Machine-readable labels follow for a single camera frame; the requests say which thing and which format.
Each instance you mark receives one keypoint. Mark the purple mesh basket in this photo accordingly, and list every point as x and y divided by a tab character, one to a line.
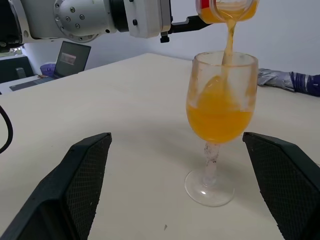
47	70

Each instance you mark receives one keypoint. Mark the white side desk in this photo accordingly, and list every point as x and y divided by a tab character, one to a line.
25	85

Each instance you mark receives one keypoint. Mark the dark laptop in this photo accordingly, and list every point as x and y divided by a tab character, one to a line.
72	58

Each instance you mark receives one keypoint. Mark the grey purple folded umbrella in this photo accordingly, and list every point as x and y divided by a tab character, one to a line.
285	80

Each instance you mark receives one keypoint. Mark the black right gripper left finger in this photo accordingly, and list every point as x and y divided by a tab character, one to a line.
62	195

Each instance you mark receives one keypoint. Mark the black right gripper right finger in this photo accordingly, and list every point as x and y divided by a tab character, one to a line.
287	187

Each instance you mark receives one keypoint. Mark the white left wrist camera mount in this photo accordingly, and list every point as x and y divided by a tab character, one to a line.
147	17

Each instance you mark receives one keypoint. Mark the clear wine glass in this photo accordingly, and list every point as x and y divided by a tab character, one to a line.
217	120

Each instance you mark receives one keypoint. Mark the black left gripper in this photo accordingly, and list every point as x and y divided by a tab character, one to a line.
178	27

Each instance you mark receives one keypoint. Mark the dark box-shaped object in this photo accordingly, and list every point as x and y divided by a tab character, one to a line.
10	70

